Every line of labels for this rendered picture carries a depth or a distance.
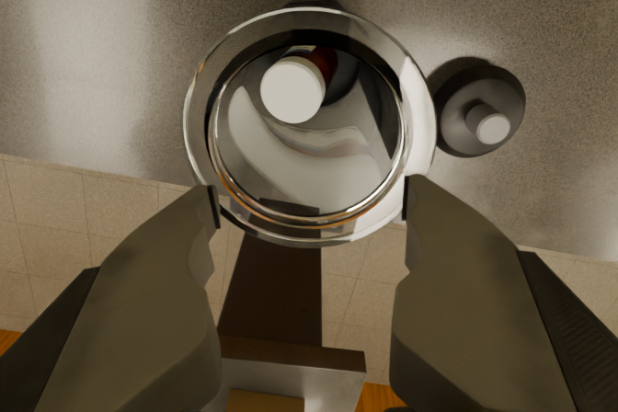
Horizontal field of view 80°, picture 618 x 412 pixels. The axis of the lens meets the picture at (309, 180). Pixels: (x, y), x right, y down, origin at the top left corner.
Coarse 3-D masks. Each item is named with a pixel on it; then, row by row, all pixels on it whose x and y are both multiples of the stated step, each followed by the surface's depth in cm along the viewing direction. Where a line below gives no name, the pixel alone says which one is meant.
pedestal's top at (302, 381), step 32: (224, 352) 58; (256, 352) 58; (288, 352) 59; (320, 352) 60; (352, 352) 61; (224, 384) 60; (256, 384) 60; (288, 384) 60; (320, 384) 59; (352, 384) 59
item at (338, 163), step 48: (240, 48) 14; (336, 48) 14; (384, 48) 14; (192, 96) 15; (240, 96) 21; (336, 96) 36; (384, 96) 20; (192, 144) 16; (240, 144) 20; (288, 144) 26; (336, 144) 26; (384, 144) 19; (432, 144) 15; (240, 192) 18; (288, 192) 20; (336, 192) 20; (384, 192) 17; (288, 240) 18; (336, 240) 18
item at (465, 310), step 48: (432, 192) 11; (432, 240) 9; (480, 240) 9; (432, 288) 7; (480, 288) 7; (528, 288) 7; (432, 336) 6; (480, 336) 6; (528, 336) 6; (432, 384) 6; (480, 384) 6; (528, 384) 6
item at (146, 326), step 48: (192, 192) 12; (144, 240) 10; (192, 240) 9; (96, 288) 8; (144, 288) 8; (192, 288) 8; (96, 336) 7; (144, 336) 7; (192, 336) 7; (48, 384) 6; (96, 384) 6; (144, 384) 6; (192, 384) 7
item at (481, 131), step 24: (480, 72) 33; (504, 72) 33; (456, 96) 34; (480, 96) 34; (504, 96) 33; (456, 120) 35; (480, 120) 32; (504, 120) 31; (456, 144) 36; (480, 144) 36
